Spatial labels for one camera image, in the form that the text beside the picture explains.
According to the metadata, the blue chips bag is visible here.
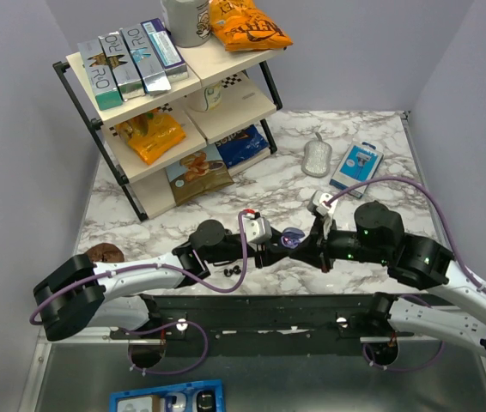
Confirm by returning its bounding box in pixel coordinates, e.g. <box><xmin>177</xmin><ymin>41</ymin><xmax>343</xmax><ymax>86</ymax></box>
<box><xmin>215</xmin><ymin>125</ymin><xmax>268</xmax><ymax>168</ymax></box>

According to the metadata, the silver brown toothpaste box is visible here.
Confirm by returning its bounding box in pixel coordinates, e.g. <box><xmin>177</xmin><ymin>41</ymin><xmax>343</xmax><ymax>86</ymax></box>
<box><xmin>99</xmin><ymin>32</ymin><xmax>145</xmax><ymax>101</ymax></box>

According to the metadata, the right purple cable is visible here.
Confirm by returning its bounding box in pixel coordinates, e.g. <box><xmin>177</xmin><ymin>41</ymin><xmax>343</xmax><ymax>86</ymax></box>
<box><xmin>322</xmin><ymin>176</ymin><xmax>486</xmax><ymax>373</ymax></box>

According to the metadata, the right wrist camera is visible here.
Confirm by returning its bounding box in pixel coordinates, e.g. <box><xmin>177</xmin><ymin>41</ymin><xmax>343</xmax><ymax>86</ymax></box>
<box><xmin>307</xmin><ymin>191</ymin><xmax>337</xmax><ymax>239</ymax></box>

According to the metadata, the blue razor package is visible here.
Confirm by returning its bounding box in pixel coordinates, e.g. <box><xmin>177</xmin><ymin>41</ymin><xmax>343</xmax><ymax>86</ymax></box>
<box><xmin>330</xmin><ymin>142</ymin><xmax>384</xmax><ymax>190</ymax></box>

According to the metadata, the brown snack bag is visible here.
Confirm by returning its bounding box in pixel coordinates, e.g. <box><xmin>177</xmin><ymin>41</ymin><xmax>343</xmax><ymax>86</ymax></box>
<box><xmin>166</xmin><ymin>144</ymin><xmax>234</xmax><ymax>206</ymax></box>

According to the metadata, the purple cable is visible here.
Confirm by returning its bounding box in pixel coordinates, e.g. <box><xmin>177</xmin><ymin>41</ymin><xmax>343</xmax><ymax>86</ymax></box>
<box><xmin>322</xmin><ymin>176</ymin><xmax>486</xmax><ymax>373</ymax></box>
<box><xmin>28</xmin><ymin>209</ymin><xmax>261</xmax><ymax>377</ymax></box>

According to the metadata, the white cup middle shelf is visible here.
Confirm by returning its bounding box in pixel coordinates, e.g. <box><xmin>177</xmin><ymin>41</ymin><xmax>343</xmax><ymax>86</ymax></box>
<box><xmin>187</xmin><ymin>82</ymin><xmax>222</xmax><ymax>112</ymax></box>

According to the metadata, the orange snack bag middle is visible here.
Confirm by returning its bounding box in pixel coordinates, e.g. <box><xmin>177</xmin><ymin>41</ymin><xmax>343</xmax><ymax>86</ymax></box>
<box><xmin>114</xmin><ymin>109</ymin><xmax>186</xmax><ymax>165</ymax></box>

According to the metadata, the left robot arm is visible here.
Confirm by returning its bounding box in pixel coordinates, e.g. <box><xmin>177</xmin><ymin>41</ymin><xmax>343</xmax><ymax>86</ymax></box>
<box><xmin>29</xmin><ymin>211</ymin><xmax>293</xmax><ymax>342</ymax></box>

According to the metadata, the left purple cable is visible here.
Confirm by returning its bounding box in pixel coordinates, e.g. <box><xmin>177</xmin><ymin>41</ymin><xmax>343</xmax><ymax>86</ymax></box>
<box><xmin>28</xmin><ymin>209</ymin><xmax>261</xmax><ymax>377</ymax></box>

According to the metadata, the three tier shelf rack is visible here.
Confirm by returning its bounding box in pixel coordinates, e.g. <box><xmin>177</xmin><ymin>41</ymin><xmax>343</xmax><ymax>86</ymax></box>
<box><xmin>53</xmin><ymin>39</ymin><xmax>282</xmax><ymax>221</ymax></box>

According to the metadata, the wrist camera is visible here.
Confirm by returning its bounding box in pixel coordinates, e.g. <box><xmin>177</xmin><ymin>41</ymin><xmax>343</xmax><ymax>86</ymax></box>
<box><xmin>307</xmin><ymin>191</ymin><xmax>337</xmax><ymax>239</ymax></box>
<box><xmin>243</xmin><ymin>217</ymin><xmax>272</xmax><ymax>249</ymax></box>

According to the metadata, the silver blue toothpaste box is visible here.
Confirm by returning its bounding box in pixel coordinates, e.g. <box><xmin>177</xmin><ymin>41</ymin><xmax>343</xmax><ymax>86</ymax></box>
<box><xmin>121</xmin><ymin>24</ymin><xmax>171</xmax><ymax>95</ymax></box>

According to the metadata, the teal silver toothpaste box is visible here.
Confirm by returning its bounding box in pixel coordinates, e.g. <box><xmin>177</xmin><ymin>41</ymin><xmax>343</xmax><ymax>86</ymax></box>
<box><xmin>77</xmin><ymin>39</ymin><xmax>123</xmax><ymax>111</ymax></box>

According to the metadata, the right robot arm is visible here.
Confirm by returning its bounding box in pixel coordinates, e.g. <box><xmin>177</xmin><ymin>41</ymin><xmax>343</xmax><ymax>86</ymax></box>
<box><xmin>289</xmin><ymin>202</ymin><xmax>486</xmax><ymax>358</ymax></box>

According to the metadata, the lavender earbud charging case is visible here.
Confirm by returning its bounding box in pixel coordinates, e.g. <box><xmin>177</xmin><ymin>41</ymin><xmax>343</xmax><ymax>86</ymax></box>
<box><xmin>280</xmin><ymin>227</ymin><xmax>306</xmax><ymax>249</ymax></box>

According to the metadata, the black mounting rail base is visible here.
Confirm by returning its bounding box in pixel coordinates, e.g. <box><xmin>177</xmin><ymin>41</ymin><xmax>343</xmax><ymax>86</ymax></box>
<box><xmin>109</xmin><ymin>293</ymin><xmax>420</xmax><ymax>357</ymax></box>

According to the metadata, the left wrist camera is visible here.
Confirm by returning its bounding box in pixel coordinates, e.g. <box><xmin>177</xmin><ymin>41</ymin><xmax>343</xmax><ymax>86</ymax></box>
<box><xmin>243</xmin><ymin>217</ymin><xmax>272</xmax><ymax>249</ymax></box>

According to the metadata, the orange chips bag top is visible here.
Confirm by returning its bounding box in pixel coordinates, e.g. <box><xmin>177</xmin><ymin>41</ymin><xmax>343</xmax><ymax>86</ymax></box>
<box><xmin>209</xmin><ymin>0</ymin><xmax>293</xmax><ymax>52</ymax></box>

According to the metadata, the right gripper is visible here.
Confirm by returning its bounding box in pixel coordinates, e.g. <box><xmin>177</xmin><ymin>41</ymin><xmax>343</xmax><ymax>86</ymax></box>
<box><xmin>289</xmin><ymin>215</ymin><xmax>390</xmax><ymax>273</ymax></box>

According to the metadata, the purple white box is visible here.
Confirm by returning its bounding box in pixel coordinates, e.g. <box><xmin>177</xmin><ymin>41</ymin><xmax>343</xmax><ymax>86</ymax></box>
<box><xmin>141</xmin><ymin>18</ymin><xmax>189</xmax><ymax>82</ymax></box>

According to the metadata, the blue tray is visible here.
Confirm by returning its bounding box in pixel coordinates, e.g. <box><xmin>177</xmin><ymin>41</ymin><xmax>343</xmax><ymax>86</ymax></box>
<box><xmin>109</xmin><ymin>379</ymin><xmax>226</xmax><ymax>412</ymax></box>

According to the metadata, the grey printed mug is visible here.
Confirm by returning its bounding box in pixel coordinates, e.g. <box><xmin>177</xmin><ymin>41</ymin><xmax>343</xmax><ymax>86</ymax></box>
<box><xmin>161</xmin><ymin>0</ymin><xmax>210</xmax><ymax>48</ymax></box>

